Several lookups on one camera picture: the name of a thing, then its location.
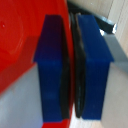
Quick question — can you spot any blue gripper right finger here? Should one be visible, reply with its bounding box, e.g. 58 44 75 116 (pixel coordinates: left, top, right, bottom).
73 13 115 121

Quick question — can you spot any red plastic bowl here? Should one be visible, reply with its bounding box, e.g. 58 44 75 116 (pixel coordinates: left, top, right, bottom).
0 0 76 97

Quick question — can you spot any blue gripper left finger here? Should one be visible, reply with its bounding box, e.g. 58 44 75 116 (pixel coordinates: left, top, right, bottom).
32 14 71 123

